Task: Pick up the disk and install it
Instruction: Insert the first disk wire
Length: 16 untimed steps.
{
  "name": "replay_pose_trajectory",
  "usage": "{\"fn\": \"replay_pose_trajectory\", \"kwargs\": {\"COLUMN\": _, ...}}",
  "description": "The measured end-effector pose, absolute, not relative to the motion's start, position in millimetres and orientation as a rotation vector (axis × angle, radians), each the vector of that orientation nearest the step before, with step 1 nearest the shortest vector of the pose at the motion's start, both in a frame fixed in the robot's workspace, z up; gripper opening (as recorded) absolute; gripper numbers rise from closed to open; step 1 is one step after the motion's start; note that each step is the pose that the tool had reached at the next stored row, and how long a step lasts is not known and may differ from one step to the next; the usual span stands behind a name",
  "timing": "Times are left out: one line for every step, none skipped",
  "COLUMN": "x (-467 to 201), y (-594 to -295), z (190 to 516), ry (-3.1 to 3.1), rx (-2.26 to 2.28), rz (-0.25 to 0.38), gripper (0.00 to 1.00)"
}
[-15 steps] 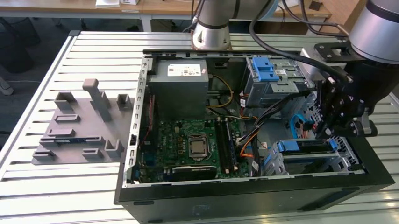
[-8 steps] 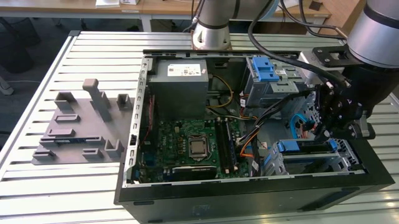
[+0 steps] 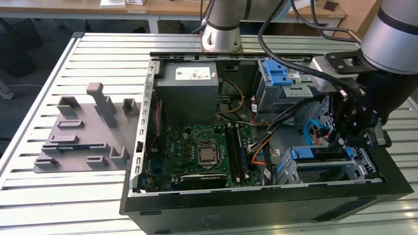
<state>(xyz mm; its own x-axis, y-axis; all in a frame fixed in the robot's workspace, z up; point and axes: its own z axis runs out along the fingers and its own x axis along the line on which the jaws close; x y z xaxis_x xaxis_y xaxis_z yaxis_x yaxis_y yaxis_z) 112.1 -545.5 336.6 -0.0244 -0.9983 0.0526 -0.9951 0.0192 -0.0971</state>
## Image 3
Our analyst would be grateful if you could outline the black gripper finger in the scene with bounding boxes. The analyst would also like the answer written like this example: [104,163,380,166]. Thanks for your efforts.
[328,90,363,147]
[346,123,391,148]

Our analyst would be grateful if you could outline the hard disk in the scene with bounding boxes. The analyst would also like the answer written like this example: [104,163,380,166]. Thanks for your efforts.
[290,145,354,164]

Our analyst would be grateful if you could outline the metal disk bay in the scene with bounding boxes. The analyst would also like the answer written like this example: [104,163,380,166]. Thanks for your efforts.
[272,144,376,184]

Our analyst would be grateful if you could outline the metal optical drive cage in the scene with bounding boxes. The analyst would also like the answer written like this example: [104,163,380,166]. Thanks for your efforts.
[254,58,330,113]

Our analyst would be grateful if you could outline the blue drive latch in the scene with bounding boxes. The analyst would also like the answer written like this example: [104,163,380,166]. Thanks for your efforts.
[264,59,295,86]

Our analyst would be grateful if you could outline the wooden cabinet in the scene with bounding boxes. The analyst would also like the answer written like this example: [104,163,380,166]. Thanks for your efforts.
[332,0,383,47]

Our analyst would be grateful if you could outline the black RAM stick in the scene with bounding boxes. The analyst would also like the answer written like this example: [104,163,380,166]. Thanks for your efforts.
[227,124,242,182]

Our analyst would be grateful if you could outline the silver CPU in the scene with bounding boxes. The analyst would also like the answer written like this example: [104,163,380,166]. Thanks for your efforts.
[198,146,218,165]

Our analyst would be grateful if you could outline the grey power supply unit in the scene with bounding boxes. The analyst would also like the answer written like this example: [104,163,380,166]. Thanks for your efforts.
[152,61,220,127]

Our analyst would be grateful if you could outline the green motherboard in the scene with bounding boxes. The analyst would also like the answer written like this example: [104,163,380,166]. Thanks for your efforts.
[140,123,266,191]

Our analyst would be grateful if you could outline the black PC case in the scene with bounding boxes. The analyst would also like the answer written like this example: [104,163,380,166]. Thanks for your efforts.
[117,51,415,235]

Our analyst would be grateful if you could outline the black graphics card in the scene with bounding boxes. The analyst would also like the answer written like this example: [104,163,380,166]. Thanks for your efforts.
[177,173,228,189]

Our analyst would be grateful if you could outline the grey parts rack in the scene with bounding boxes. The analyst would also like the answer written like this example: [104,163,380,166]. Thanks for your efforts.
[32,82,143,173]

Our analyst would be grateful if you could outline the wooden desk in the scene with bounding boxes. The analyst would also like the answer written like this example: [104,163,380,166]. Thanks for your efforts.
[0,0,348,37]

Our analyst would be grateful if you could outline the orange black power wire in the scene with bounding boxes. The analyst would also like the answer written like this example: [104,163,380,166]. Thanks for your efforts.
[312,123,334,147]

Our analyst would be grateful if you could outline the blue data wire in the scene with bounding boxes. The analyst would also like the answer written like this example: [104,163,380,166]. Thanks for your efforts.
[303,117,327,147]

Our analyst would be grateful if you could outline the black wire bundle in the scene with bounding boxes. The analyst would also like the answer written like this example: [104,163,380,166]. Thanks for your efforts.
[258,96,327,152]

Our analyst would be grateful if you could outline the orange yellow wire bundle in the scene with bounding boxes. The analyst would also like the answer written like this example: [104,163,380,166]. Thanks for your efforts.
[250,136,274,167]

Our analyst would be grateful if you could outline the yellow wires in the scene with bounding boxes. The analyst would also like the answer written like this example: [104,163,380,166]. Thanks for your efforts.
[216,78,246,115]

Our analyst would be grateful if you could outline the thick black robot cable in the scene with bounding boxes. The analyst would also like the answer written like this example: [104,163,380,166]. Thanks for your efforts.
[258,0,366,96]

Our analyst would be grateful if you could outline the thin red wire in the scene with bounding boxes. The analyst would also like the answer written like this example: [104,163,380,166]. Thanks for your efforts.
[145,100,163,157]

